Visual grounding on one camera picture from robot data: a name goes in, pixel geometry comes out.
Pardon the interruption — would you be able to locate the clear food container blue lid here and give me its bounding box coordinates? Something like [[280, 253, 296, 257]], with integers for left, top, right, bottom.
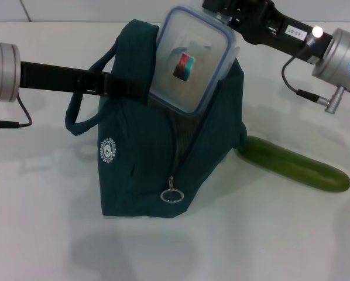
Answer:
[[147, 6, 241, 118]]

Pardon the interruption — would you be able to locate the metal zipper pull ring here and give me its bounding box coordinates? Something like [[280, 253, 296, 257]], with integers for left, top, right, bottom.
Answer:
[[160, 175, 185, 203]]

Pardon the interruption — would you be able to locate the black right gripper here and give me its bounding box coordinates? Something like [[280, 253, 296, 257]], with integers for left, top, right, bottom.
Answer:
[[202, 0, 334, 64]]

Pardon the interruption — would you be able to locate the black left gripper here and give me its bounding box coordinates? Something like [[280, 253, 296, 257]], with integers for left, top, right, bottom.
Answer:
[[19, 61, 153, 102]]

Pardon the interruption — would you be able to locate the green cucumber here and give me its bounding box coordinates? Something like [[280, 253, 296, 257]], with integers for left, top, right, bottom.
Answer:
[[236, 136, 350, 193]]

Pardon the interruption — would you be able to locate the dark teal insulated lunch bag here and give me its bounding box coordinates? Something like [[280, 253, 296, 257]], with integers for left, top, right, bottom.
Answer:
[[64, 19, 248, 219]]

